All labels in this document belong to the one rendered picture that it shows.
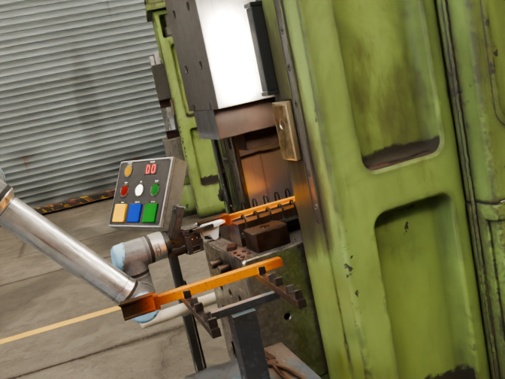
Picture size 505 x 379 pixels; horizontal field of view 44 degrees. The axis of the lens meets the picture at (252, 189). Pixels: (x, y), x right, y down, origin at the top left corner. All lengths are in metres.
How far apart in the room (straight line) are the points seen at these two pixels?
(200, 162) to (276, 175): 4.65
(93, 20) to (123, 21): 0.45
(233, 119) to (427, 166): 0.61
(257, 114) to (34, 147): 8.04
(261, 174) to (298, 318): 0.59
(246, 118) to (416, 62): 0.54
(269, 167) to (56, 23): 7.88
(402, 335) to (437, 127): 0.62
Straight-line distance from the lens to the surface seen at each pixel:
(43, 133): 9.89
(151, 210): 2.42
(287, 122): 1.75
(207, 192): 6.93
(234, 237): 2.06
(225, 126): 1.95
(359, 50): 1.77
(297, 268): 1.94
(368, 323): 1.80
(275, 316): 1.94
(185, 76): 2.12
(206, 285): 1.64
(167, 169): 2.42
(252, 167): 2.27
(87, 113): 9.87
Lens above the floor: 1.45
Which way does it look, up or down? 10 degrees down
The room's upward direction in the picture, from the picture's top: 12 degrees counter-clockwise
